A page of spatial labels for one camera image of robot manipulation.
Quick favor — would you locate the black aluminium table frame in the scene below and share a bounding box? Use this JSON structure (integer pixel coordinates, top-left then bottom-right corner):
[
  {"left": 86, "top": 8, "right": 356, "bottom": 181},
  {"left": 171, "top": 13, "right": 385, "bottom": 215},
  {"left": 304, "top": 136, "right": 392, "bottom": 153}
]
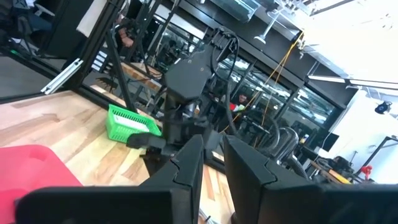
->
[{"left": 0, "top": 0, "right": 224, "bottom": 172}]

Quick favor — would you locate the pink translucent plastic bin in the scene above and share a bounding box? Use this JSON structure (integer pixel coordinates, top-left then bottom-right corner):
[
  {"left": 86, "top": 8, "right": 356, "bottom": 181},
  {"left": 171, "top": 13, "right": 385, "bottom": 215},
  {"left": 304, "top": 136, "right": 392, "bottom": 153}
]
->
[{"left": 0, "top": 144, "right": 83, "bottom": 224}]

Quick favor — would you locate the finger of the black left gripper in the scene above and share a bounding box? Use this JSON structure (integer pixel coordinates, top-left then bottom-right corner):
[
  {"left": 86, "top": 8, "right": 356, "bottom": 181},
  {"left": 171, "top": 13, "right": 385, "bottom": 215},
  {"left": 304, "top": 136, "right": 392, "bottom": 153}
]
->
[{"left": 126, "top": 132, "right": 175, "bottom": 175}]

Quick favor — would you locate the green mesh plastic basket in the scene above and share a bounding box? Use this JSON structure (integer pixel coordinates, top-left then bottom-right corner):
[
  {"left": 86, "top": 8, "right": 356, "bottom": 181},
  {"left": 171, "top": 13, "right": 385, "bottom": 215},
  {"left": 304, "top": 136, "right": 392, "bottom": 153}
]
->
[{"left": 105, "top": 104, "right": 163, "bottom": 144}]

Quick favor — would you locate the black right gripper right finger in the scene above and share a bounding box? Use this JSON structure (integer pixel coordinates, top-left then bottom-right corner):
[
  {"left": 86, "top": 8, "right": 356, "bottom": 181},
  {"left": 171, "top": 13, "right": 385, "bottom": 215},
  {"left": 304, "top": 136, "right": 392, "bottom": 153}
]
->
[{"left": 223, "top": 135, "right": 324, "bottom": 224}]

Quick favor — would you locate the yellow hanging cable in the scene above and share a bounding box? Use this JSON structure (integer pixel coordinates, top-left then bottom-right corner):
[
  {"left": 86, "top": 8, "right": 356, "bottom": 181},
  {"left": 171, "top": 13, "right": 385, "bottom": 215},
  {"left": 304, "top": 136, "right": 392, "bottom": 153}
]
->
[{"left": 217, "top": 30, "right": 306, "bottom": 135}]

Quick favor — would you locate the white card reader product box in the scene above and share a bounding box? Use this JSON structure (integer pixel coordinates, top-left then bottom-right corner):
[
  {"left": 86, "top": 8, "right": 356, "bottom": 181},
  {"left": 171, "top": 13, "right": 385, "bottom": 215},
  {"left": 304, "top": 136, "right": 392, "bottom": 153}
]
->
[{"left": 113, "top": 114, "right": 150, "bottom": 132}]

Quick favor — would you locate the black ceiling camera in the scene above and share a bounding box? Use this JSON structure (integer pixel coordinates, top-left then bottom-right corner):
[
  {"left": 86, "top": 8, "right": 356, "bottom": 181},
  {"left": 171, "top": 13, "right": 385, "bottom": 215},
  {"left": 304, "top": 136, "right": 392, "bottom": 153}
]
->
[{"left": 374, "top": 101, "right": 393, "bottom": 115}]

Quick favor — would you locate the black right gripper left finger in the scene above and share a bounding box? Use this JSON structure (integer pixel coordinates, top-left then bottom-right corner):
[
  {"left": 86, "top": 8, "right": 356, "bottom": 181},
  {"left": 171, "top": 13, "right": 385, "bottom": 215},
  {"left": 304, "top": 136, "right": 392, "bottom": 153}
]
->
[{"left": 139, "top": 134, "right": 205, "bottom": 224}]

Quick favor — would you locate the person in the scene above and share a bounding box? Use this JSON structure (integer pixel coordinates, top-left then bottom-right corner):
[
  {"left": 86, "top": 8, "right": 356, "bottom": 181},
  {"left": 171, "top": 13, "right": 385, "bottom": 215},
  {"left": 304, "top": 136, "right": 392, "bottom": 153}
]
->
[{"left": 229, "top": 93, "right": 252, "bottom": 113}]

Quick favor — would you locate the silver aluminium profile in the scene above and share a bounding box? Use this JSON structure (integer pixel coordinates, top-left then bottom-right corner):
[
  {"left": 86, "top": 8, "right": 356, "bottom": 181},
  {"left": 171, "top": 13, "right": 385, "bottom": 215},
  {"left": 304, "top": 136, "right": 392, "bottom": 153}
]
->
[{"left": 40, "top": 58, "right": 85, "bottom": 96}]

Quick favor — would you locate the black corrugated hose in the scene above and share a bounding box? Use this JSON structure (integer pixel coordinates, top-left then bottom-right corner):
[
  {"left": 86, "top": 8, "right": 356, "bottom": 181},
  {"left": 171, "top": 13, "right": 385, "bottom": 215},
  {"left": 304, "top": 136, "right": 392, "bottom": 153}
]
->
[{"left": 270, "top": 126, "right": 309, "bottom": 182}]

